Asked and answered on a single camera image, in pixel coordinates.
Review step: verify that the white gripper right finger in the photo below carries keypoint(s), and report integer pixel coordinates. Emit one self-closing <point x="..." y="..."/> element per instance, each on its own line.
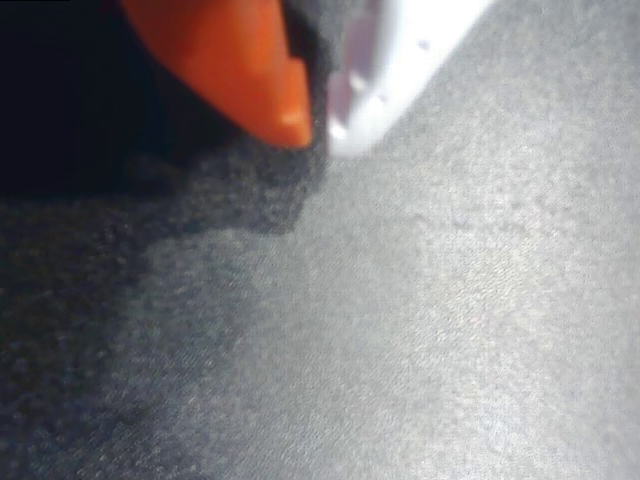
<point x="395" y="60"/>

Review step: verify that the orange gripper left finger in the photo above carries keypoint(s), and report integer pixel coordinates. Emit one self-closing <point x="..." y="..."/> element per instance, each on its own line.
<point x="235" y="65"/>

